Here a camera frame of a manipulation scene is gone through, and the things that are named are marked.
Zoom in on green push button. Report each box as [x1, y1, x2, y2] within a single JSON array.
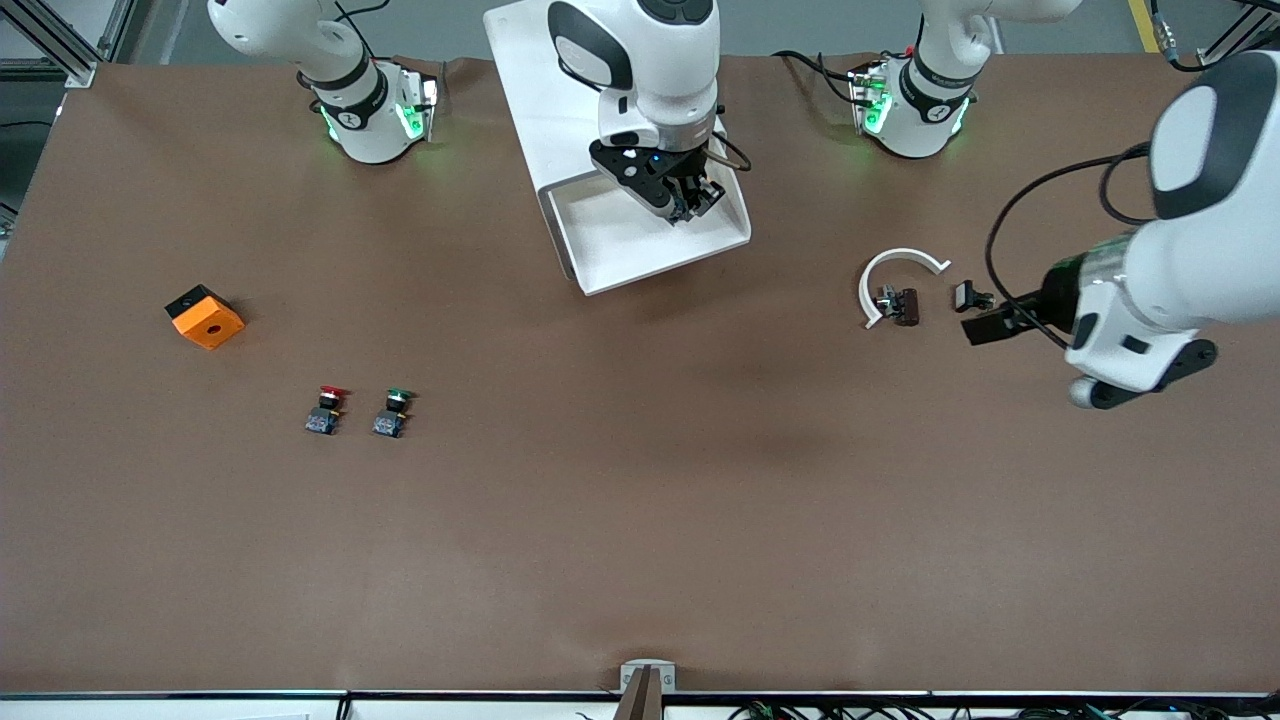
[[373, 388, 416, 439]]

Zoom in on red push button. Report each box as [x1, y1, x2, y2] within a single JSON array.
[[305, 385, 348, 436]]

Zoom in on orange button box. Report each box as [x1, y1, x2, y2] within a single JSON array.
[[165, 284, 246, 351]]

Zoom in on white curved plastic piece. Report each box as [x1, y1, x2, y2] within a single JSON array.
[[860, 248, 951, 331]]

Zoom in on right base box green light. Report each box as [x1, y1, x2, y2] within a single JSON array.
[[398, 68, 439, 143]]

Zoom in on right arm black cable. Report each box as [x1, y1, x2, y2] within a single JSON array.
[[700, 130, 752, 174]]

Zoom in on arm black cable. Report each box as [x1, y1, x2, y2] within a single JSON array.
[[700, 130, 752, 174], [985, 145, 1159, 351]]

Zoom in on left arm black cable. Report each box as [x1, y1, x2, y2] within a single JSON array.
[[985, 145, 1159, 351]]

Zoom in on black base cable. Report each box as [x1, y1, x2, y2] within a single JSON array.
[[772, 48, 871, 106]]

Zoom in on aluminium frame profile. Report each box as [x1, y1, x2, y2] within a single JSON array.
[[0, 0, 136, 89], [1197, 0, 1280, 71]]

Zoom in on grey metal bracket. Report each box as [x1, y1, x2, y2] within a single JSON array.
[[620, 660, 677, 693]]

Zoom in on black white table rail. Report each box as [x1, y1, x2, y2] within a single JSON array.
[[0, 688, 1280, 720]]

